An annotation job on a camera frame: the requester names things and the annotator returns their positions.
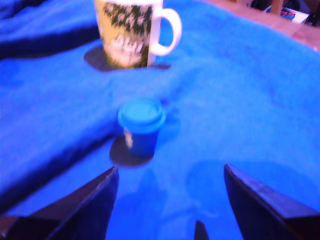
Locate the blue coffee capsule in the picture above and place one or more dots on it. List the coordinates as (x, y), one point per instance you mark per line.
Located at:
(141, 130)

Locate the blue cloth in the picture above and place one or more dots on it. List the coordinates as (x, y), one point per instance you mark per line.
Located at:
(225, 112)

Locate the green floral print mug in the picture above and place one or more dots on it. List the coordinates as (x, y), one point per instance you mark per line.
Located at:
(125, 32)

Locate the colourful printed box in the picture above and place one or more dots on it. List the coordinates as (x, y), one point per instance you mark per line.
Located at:
(292, 15)

